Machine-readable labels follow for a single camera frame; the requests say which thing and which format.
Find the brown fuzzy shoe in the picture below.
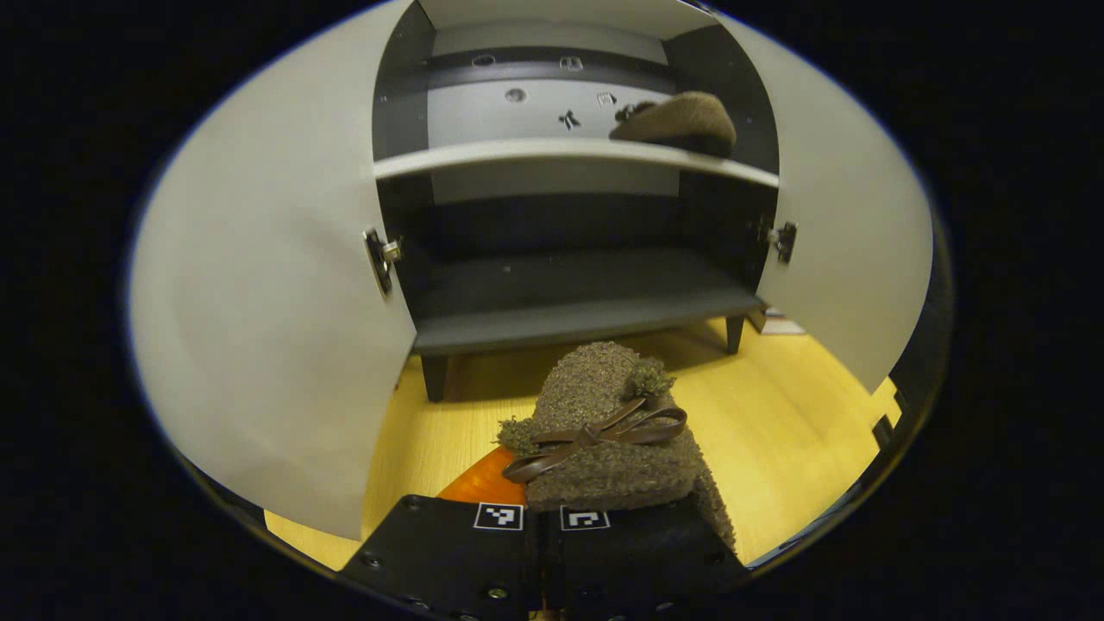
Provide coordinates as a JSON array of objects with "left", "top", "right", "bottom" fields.
[
  {"left": 496, "top": 341, "right": 738, "bottom": 553},
  {"left": 609, "top": 91, "right": 738, "bottom": 159}
]

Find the grey cabinet door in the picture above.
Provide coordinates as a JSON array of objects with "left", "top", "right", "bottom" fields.
[
  {"left": 128, "top": 0, "right": 419, "bottom": 543},
  {"left": 716, "top": 13, "right": 935, "bottom": 396}
]

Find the grey shoe cabinet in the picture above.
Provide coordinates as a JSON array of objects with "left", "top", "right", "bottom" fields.
[{"left": 128, "top": 0, "right": 935, "bottom": 543}]

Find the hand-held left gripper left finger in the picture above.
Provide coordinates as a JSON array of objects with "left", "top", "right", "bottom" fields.
[{"left": 339, "top": 446, "right": 544, "bottom": 621}]

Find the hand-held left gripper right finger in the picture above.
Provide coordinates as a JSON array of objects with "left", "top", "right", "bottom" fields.
[{"left": 542, "top": 496, "right": 751, "bottom": 621}]

